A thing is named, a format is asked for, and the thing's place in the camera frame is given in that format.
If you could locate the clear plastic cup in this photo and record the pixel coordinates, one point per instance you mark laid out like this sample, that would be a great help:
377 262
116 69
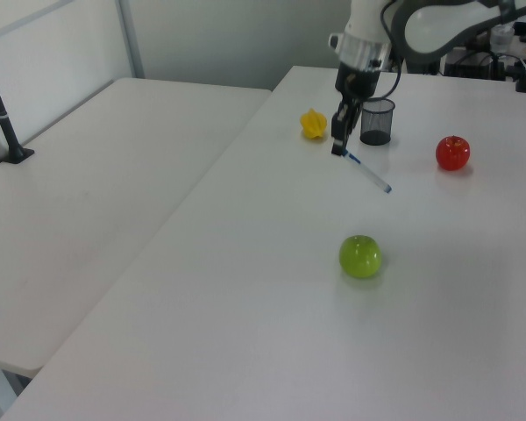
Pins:
502 38

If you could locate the black mesh pen cup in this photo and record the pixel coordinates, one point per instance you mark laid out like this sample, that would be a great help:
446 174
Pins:
377 127

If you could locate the white side table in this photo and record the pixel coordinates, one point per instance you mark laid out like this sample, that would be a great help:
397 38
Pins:
92 197

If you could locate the grey partition frame post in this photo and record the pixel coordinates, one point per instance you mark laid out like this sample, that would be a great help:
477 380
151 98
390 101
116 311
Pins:
131 39

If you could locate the red toy apple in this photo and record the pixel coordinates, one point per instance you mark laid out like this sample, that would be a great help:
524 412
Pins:
452 153

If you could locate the black camera stand pole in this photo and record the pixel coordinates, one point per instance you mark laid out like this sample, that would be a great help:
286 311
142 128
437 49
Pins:
2 118

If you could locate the yellow toy starfruit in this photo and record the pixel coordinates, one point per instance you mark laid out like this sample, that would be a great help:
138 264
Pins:
313 125

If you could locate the green toy apple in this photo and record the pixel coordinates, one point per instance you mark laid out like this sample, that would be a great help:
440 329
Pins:
360 256

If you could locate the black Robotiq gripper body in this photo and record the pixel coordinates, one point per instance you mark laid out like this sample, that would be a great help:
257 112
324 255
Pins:
358 85

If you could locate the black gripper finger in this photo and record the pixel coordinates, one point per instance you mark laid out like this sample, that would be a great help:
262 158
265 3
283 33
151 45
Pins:
339 136
355 116

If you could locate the blue and white marker pen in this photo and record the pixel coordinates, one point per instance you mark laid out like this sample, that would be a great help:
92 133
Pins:
368 173

